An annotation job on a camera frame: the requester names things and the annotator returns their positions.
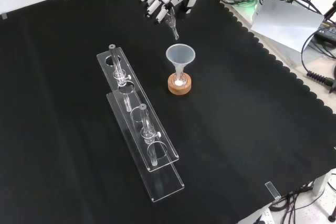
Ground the clear glass weighing funnel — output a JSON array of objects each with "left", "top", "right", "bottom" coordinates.
[{"left": 164, "top": 7, "right": 181, "bottom": 41}]

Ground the translucent plastic funnel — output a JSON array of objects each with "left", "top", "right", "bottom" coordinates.
[{"left": 165, "top": 45, "right": 196, "bottom": 83}]

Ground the clear acrylic funnel stand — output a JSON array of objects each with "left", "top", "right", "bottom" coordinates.
[{"left": 96, "top": 43, "right": 185, "bottom": 204}]

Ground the small round-bottom glass flask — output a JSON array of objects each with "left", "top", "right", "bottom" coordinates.
[{"left": 172, "top": 70, "right": 187, "bottom": 88}]

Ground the pale board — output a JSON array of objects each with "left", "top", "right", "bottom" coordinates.
[{"left": 250, "top": 0, "right": 326, "bottom": 53}]

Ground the black table cloth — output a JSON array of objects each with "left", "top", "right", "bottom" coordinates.
[{"left": 0, "top": 0, "right": 336, "bottom": 224}]

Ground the black power adapter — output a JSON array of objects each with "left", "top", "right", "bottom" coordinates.
[{"left": 314, "top": 20, "right": 336, "bottom": 43}]

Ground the black tripod leg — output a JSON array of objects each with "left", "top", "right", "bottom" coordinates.
[{"left": 323, "top": 0, "right": 336, "bottom": 23}]

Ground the clear tape strip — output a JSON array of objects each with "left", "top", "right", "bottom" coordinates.
[{"left": 265, "top": 181, "right": 281, "bottom": 201}]

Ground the white power strip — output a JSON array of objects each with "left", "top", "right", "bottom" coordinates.
[{"left": 246, "top": 209, "right": 274, "bottom": 224}]

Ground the cork ring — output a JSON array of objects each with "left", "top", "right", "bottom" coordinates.
[{"left": 167, "top": 73, "right": 193, "bottom": 95}]

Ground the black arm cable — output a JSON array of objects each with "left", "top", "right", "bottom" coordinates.
[{"left": 293, "top": 0, "right": 324, "bottom": 15}]

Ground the black cable with ribbed connector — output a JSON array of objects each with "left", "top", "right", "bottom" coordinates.
[{"left": 301, "top": 28, "right": 336, "bottom": 89}]

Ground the black floor cable bundle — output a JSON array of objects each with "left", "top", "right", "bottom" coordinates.
[{"left": 269, "top": 174, "right": 336, "bottom": 224}]

